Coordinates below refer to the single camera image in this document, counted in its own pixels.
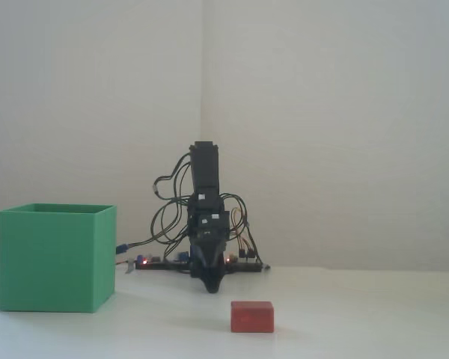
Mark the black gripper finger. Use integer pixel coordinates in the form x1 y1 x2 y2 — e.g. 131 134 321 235
209 246 227 294
190 246 215 294

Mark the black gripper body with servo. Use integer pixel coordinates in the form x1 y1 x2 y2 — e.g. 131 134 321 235
189 226 228 251

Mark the red rectangular block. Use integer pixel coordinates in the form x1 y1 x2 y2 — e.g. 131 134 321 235
230 301 276 333

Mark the green square plastic bin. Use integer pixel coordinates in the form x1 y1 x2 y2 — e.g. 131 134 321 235
0 203 117 313

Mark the blue circuit board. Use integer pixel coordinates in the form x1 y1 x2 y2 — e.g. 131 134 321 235
135 252 191 265

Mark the coloured jumper wire bundle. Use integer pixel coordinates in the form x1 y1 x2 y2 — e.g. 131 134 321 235
230 209 265 269

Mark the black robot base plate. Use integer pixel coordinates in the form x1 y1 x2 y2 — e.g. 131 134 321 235
134 260 266 274

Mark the black cable with blue connector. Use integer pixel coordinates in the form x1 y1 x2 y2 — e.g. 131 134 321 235
114 231 173 256

